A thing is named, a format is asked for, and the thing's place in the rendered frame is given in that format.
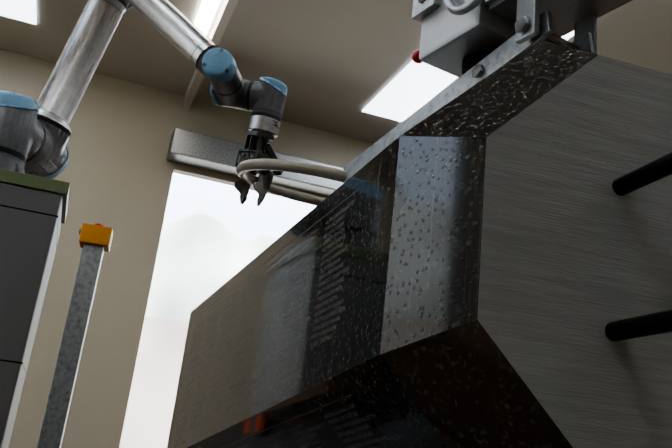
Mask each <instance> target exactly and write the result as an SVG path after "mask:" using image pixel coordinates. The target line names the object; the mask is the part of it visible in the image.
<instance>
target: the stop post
mask: <svg viewBox="0 0 672 448"><path fill-rule="evenodd" d="M112 237H113V228H111V227H105V226H100V225H94V224H88V223H83V224H82V228H81V233H80V236H79V244H80V247H81V248H83V249H82V253H81V258H80V262H79V266H78V271H77V275H76V279H75V284H74V288H73V292H72V297H71V301H70V306H69V310H68V314H67V319H66V323H65V327H64V332H63V336H62V340H61V345H60V349H59V354H58V358H57V362H56V367H55V371H54V375H53V380H52V384H51V388H50V393H49V397H48V401H47V406H46V410H45V415H44V419H43V423H42V428H41V432H40V436H39V441H38V445H37V448H61V445H62V441H63V436H64V432H65V427H66V423H67V418H68V413H69V409H70V404H71V400H72V395H73V391H74V386H75V382H76V377H77V372H78V368H79V363H80V359H81V354H82V350H83V345H84V341H85V336H86V331H87V327H88V322H89V318H90V313H91V309H92V304H93V299H94V295H95V290H96V286H97V281H98V277H99V272H100V268H101V263H102V258H103V254H104V252H109V251H110V246H111V242H112Z"/></svg>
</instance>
